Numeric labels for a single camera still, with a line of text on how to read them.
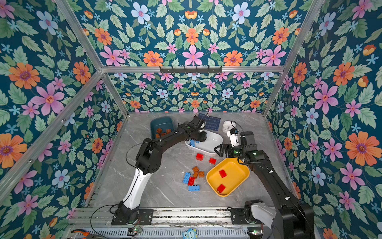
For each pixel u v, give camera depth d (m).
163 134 1.05
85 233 0.69
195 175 0.86
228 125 1.08
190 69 0.92
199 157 0.93
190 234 0.68
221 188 0.82
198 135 0.89
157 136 1.03
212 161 0.93
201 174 0.87
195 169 0.88
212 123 1.11
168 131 1.06
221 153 0.70
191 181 0.84
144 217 0.73
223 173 0.88
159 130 1.08
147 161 0.60
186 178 0.86
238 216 0.73
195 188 0.82
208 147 0.96
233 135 0.72
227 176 0.87
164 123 1.12
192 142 0.99
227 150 0.69
